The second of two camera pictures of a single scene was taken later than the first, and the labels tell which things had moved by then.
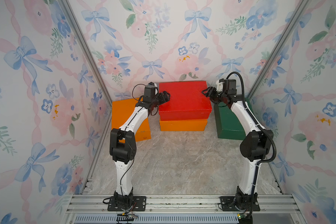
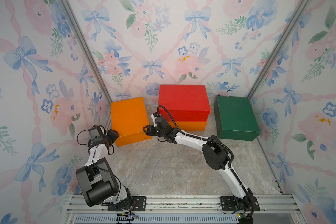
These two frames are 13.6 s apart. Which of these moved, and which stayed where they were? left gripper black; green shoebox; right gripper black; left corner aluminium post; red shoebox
Moved: left gripper black; right gripper black
Stayed: left corner aluminium post; red shoebox; green shoebox
